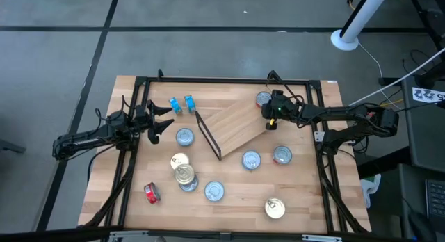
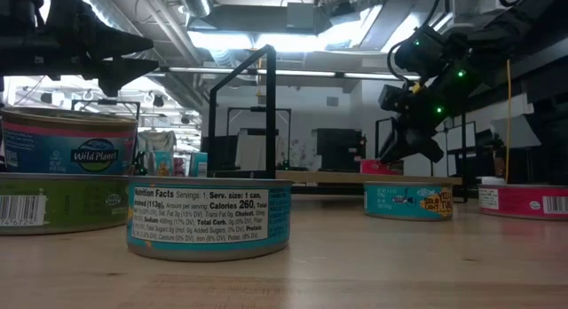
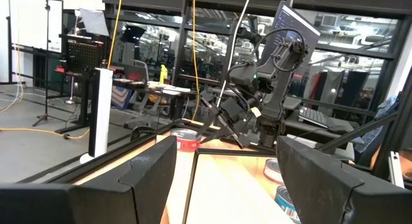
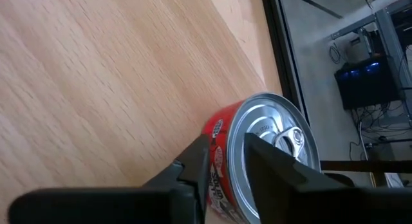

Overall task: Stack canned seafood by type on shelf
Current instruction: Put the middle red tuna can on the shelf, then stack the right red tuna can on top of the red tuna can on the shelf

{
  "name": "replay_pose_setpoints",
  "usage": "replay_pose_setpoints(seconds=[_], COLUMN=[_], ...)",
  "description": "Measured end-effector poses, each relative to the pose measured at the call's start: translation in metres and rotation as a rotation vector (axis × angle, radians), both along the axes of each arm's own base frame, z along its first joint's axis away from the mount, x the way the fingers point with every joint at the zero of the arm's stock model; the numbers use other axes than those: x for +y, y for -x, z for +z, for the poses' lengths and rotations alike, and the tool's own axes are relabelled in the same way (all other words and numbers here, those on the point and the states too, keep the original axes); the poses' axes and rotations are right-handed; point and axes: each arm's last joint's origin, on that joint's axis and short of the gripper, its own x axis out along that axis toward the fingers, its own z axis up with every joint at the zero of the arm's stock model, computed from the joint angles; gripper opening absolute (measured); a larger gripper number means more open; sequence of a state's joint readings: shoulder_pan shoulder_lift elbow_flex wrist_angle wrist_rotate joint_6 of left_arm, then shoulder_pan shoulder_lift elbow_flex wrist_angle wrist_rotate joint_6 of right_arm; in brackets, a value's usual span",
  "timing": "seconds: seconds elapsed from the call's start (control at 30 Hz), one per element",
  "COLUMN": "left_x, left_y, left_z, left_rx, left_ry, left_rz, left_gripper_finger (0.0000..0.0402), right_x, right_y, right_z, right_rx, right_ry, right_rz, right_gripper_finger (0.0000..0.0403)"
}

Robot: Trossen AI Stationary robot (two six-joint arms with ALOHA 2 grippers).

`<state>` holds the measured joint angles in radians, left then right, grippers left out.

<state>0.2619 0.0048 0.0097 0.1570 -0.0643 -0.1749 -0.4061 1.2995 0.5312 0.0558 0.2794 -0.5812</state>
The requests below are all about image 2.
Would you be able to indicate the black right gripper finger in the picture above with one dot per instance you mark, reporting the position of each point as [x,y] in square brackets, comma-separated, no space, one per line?
[428,150]
[395,144]

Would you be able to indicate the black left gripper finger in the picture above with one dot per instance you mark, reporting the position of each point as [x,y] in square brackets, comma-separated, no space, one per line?
[120,69]
[120,42]

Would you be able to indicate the blue Wild Planet can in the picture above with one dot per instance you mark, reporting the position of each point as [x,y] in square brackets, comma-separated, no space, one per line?
[66,144]

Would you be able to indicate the red labelled seafood can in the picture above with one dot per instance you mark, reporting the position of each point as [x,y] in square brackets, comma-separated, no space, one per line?
[519,202]
[375,168]

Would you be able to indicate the green labelled seafood can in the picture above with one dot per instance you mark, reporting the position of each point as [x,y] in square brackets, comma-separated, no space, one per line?
[80,202]

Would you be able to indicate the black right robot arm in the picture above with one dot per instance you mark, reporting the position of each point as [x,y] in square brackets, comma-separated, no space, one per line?
[510,29]

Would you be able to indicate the black background cabinet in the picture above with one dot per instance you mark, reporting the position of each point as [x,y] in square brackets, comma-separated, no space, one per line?
[339,149]

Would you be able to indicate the small white block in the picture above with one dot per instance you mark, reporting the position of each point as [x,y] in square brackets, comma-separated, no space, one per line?
[492,180]

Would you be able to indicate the white draped cloth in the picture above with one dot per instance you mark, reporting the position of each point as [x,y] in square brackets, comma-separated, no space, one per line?
[155,142]

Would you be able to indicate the grey slanted panel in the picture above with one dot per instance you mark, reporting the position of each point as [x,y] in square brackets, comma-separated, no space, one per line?
[515,133]

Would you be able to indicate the bright ceiling light panel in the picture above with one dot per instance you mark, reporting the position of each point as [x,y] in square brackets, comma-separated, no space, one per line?
[222,40]

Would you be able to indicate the pink background item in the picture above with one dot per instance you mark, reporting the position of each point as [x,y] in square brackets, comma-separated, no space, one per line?
[179,167]

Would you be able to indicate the long ceiling light tube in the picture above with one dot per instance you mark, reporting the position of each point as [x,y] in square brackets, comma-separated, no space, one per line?
[302,73]

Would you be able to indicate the black background box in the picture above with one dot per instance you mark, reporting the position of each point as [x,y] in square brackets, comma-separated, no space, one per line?
[222,153]

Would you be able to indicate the white hanging sheet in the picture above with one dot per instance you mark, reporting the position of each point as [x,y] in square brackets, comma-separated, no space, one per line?
[250,153]

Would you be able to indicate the grey ceiling box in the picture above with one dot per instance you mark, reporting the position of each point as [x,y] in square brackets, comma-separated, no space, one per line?
[302,16]

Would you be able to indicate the white panel black frame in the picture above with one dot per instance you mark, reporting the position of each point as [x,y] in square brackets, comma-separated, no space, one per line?
[455,138]

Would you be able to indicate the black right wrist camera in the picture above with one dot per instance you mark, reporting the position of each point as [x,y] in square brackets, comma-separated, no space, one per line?
[395,99]

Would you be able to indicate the grey wall vent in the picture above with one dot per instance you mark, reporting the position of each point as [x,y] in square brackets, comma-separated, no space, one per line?
[332,101]

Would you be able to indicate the silver round air duct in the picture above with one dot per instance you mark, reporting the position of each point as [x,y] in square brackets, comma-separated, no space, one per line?
[195,0]

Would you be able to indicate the wooden shelf black metal frame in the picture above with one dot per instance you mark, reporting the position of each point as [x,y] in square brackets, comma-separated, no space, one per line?
[271,122]

